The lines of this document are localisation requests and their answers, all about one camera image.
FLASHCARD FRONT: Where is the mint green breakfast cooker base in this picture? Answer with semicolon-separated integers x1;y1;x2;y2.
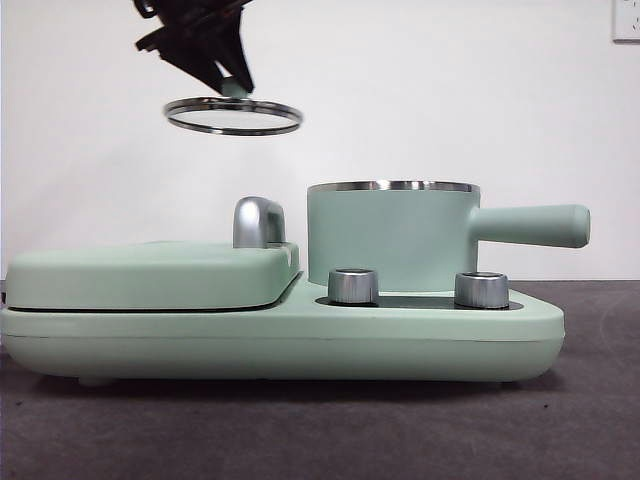
0;269;566;389

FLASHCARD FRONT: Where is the white wall socket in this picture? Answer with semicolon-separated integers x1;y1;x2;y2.
612;0;640;44

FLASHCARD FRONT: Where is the glass lid with green knob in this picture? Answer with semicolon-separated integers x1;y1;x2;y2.
163;77;305;137

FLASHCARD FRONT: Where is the silver control knob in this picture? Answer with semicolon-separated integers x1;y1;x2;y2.
454;271;511;308
327;268;380;305

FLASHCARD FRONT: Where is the silver griddle cover handle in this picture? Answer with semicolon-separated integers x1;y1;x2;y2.
232;196;288;250

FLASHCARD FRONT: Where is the mint green griddle cover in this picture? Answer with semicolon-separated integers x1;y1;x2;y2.
5;240;304;312

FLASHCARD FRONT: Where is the mint green steamer pot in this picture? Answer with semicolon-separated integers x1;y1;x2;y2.
305;178;592;295

